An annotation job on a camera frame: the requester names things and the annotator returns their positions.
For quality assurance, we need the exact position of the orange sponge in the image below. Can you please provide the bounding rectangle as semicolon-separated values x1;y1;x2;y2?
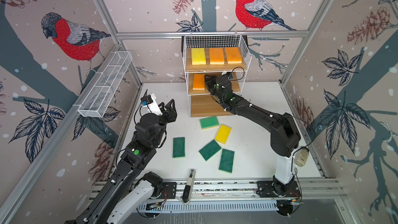
209;48;224;65
192;74;205;91
224;47;242;64

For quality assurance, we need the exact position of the yellow sponge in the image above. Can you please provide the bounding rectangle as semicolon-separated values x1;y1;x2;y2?
191;48;206;65
214;124;232;145

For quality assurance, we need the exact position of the light green sponge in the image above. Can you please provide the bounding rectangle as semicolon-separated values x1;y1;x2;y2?
200;116;219;130

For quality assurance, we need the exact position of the dark green sponge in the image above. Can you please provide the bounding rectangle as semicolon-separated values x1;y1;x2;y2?
219;149;235;173
199;140;221;161
172;137;185;159

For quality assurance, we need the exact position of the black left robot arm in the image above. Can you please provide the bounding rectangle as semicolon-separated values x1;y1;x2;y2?
68;96;177;224

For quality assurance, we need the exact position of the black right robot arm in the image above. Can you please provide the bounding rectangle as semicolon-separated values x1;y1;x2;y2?
204;72;301;197

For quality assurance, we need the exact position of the black white handheld scraper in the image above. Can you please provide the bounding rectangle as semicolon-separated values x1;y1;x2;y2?
181;169;196;205

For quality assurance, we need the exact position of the small clear plastic container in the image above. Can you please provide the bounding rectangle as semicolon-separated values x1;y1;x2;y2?
294;147;309;167

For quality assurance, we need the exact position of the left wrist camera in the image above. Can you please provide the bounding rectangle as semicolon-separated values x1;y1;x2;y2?
141;93;162;116

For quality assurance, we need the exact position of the white wire wooden shelf unit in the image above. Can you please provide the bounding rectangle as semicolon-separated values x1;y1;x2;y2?
181;35;251;117

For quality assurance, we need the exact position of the aluminium frame crossbar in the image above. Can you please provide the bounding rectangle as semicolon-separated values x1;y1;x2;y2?
116;30;309;40

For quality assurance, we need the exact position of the white wire wall basket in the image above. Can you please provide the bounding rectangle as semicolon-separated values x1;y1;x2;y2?
78;51;132;118

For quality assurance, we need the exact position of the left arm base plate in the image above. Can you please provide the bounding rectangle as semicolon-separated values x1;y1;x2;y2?
151;182;177;200

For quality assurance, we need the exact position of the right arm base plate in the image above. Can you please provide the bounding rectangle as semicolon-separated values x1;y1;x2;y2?
256;179;302;198

